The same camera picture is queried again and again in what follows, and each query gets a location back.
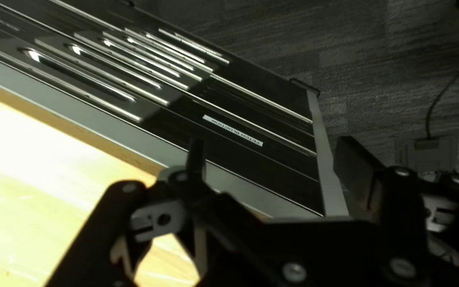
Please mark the wood topped grey tool cabinet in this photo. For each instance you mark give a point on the wood topped grey tool cabinet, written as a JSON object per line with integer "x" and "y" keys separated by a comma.
{"x": 38, "y": 169}

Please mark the grey metal tool drawer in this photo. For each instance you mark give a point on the grey metal tool drawer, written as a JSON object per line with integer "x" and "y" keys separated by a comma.
{"x": 261, "y": 160}

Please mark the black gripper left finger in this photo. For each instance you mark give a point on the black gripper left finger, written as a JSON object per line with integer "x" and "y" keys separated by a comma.
{"x": 102, "y": 233}

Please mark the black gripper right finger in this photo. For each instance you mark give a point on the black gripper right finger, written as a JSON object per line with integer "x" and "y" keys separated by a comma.
{"x": 406, "y": 228}

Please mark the grey floor outlet box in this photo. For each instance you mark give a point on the grey floor outlet box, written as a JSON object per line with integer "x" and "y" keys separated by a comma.
{"x": 430, "y": 153}

